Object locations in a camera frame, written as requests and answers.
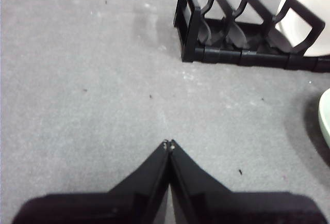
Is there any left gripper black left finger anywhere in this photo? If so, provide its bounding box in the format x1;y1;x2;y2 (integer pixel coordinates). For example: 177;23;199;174
11;139;171;224

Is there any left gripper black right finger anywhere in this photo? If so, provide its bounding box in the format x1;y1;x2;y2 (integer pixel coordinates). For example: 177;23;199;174
169;139;328;224

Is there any pale green plate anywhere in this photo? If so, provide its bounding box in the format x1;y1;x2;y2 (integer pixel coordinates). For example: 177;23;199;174
318;88;330;149

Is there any black plate rack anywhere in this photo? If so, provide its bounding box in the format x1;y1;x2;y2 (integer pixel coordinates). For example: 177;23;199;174
173;0;330;74

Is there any cream white plate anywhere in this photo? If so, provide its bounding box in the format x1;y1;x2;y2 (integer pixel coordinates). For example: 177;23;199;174
277;0;330;57

